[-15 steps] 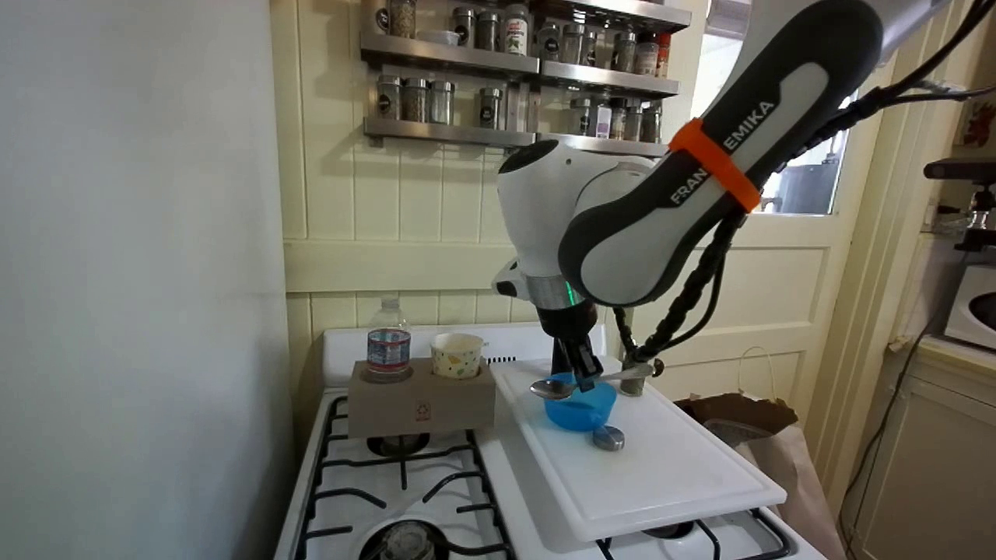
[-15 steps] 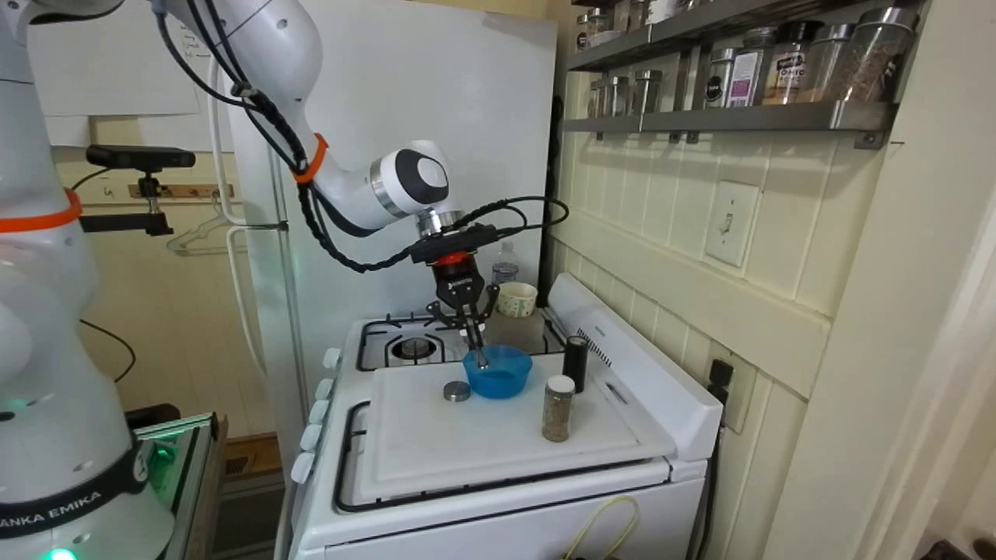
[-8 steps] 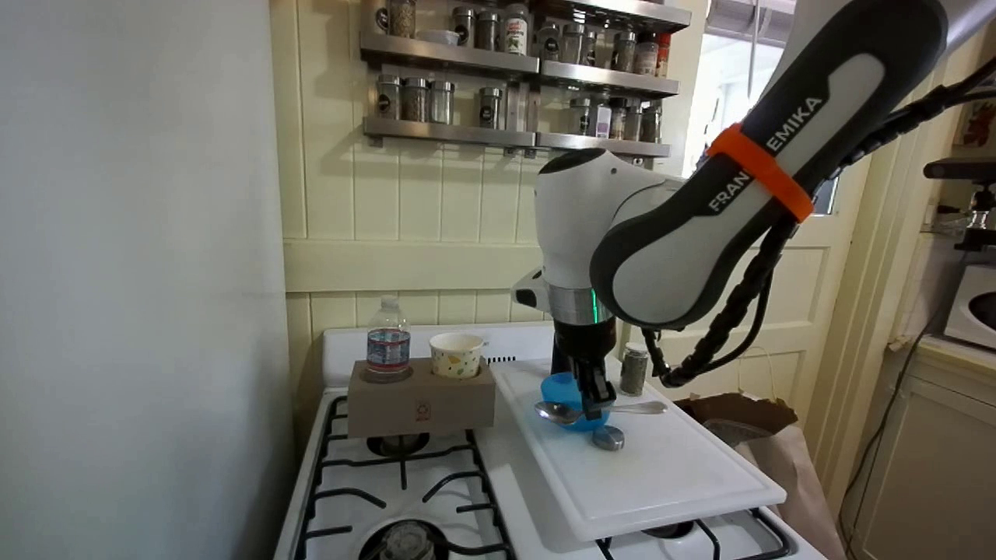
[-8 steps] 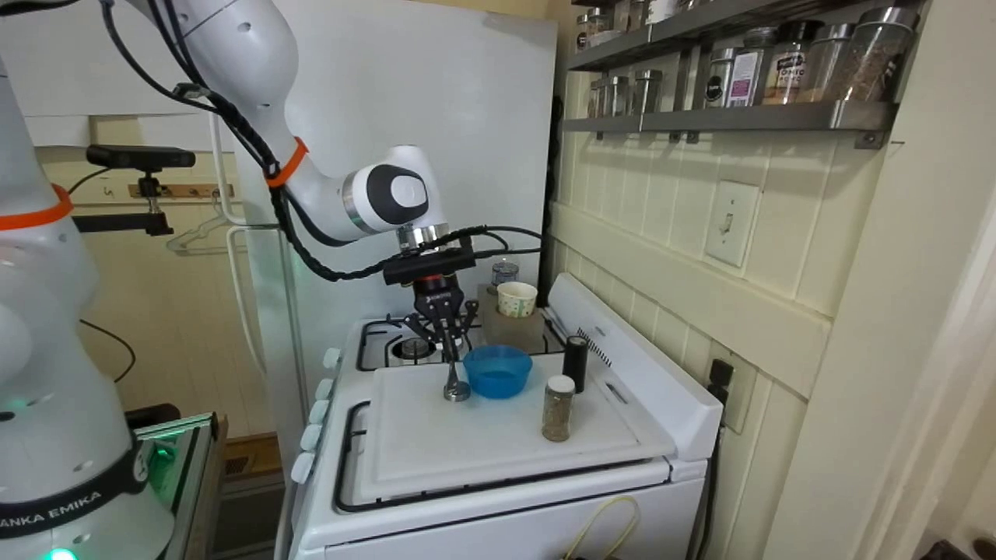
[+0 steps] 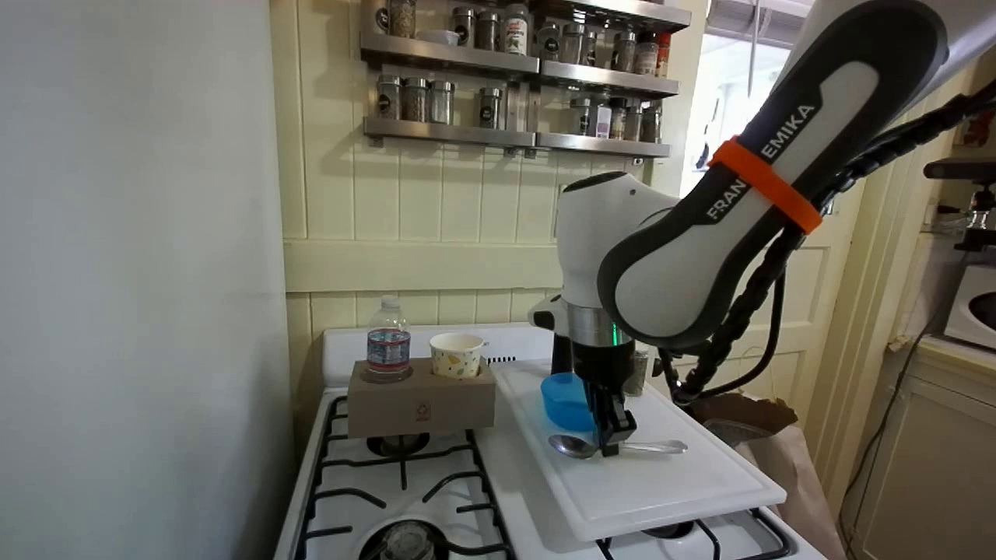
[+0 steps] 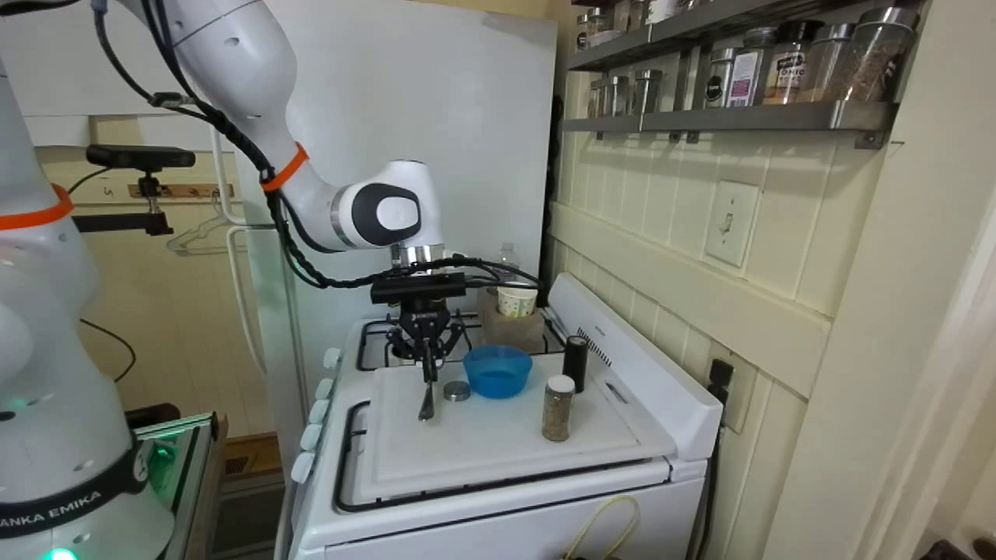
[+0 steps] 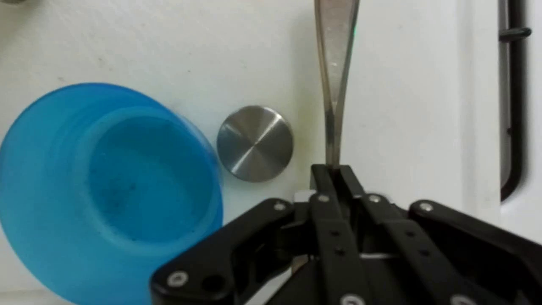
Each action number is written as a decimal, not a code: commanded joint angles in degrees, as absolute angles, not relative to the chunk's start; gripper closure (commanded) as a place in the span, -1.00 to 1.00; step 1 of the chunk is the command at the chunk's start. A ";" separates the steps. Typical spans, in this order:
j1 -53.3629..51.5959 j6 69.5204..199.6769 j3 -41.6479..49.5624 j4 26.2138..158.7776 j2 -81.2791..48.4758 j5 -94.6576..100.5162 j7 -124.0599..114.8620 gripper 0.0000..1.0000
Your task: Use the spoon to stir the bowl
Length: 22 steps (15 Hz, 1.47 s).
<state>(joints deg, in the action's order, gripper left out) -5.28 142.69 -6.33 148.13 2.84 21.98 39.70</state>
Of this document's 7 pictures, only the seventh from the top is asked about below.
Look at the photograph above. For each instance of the metal spoon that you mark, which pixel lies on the metal spoon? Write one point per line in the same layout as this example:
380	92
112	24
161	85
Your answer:
337	68

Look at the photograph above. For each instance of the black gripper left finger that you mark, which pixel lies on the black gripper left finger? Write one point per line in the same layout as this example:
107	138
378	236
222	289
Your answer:
332	243

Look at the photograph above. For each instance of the blue plastic bowl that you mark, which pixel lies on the blue plastic bowl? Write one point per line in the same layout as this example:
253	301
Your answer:
107	192

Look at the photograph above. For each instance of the round metal disc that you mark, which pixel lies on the round metal disc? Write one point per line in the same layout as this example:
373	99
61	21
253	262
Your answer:
254	143

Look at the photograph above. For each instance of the black burner grate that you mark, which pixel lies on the black burner grate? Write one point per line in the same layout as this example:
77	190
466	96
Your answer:
515	113

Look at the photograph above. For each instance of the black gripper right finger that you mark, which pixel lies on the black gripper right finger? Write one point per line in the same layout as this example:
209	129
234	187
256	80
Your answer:
429	248

